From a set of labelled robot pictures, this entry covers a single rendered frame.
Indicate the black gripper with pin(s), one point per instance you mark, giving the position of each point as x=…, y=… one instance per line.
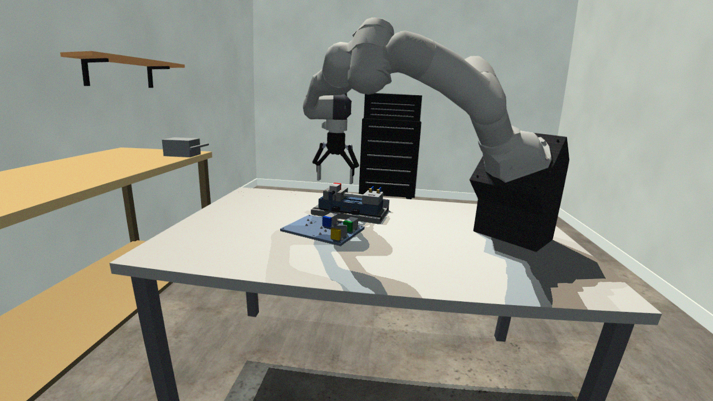
x=336, y=145

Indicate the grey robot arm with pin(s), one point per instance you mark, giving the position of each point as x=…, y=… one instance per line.
x=375, y=52

